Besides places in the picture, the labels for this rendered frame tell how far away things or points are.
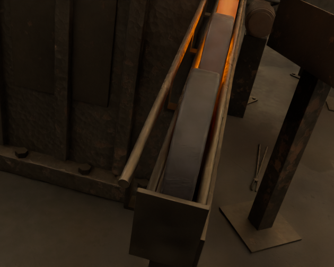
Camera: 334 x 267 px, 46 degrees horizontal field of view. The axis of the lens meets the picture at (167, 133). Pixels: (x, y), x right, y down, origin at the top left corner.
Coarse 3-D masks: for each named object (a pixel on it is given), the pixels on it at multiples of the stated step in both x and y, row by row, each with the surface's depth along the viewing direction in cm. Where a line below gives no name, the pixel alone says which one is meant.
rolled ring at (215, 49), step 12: (216, 24) 53; (228, 24) 54; (216, 36) 52; (228, 36) 52; (204, 48) 52; (216, 48) 52; (204, 60) 51; (216, 60) 51; (216, 72) 51; (216, 96) 52
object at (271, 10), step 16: (256, 0) 177; (256, 16) 163; (272, 16) 163; (256, 32) 166; (240, 48) 179; (256, 48) 173; (240, 64) 178; (256, 64) 176; (240, 80) 182; (240, 96) 186; (240, 112) 190
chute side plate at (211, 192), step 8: (240, 24) 90; (240, 32) 87; (232, 72) 72; (232, 80) 69; (224, 112) 61; (224, 120) 59; (224, 128) 58; (216, 152) 53; (216, 160) 52; (216, 168) 51; (208, 200) 46; (208, 216) 44; (200, 240) 42; (200, 248) 43; (192, 264) 45
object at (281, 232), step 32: (288, 0) 94; (320, 0) 101; (288, 32) 95; (320, 32) 86; (320, 64) 87; (320, 96) 101; (288, 128) 108; (288, 160) 111; (256, 224) 126; (288, 224) 131
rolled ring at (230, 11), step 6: (222, 0) 66; (228, 0) 66; (234, 0) 66; (222, 6) 66; (228, 6) 66; (234, 6) 66; (216, 12) 66; (222, 12) 66; (228, 12) 66; (234, 12) 66; (234, 18) 66
